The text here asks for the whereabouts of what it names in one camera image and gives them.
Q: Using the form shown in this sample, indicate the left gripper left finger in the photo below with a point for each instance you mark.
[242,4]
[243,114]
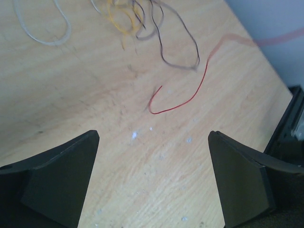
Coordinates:
[48,190]

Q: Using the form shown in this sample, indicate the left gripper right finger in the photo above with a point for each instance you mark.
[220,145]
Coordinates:
[256,190]

